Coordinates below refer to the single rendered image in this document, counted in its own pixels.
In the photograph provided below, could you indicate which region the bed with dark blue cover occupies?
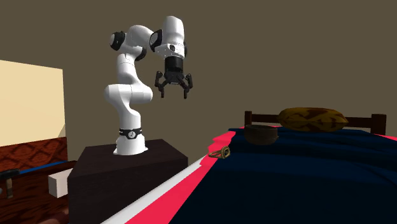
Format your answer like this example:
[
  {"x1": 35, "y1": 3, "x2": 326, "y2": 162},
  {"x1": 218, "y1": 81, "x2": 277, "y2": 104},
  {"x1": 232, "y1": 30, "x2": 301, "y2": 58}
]
[{"x1": 101, "y1": 109, "x2": 397, "y2": 224}]

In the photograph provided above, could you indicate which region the brass ring-shaped object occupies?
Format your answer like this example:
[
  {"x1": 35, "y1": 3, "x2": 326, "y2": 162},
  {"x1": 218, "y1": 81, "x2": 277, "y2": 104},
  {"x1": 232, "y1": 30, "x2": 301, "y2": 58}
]
[{"x1": 207, "y1": 146, "x2": 231, "y2": 160}]

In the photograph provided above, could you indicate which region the dark brown bowl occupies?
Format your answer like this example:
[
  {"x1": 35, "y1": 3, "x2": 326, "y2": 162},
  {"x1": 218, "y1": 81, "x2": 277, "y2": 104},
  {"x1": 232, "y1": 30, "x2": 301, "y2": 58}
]
[{"x1": 243, "y1": 124, "x2": 279, "y2": 146}]

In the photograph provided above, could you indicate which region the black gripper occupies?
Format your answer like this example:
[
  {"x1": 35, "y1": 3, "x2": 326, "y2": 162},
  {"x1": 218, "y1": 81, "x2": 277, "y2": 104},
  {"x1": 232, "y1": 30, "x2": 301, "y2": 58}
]
[{"x1": 154, "y1": 57, "x2": 194, "y2": 100}]

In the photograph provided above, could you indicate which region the yellow brown patterned pillow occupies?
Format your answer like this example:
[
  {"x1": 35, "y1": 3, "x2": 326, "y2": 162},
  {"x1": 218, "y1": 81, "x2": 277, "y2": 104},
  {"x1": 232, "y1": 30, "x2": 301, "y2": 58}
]
[{"x1": 277, "y1": 107, "x2": 349, "y2": 133}]

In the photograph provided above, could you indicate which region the dark robot stand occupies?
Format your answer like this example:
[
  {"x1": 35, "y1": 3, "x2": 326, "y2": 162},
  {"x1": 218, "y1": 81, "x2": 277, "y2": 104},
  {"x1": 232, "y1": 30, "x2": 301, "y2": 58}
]
[{"x1": 67, "y1": 138, "x2": 189, "y2": 224}]

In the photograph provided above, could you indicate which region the reddish brown wooden chest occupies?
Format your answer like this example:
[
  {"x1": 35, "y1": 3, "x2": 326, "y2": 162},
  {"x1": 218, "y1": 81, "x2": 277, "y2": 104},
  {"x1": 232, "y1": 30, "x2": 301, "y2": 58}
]
[{"x1": 0, "y1": 136, "x2": 78, "y2": 224}]

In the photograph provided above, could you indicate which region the white box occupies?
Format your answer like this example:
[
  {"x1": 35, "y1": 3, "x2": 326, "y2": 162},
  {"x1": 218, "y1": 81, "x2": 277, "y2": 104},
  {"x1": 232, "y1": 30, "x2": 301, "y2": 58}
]
[{"x1": 48, "y1": 168, "x2": 73, "y2": 199}]

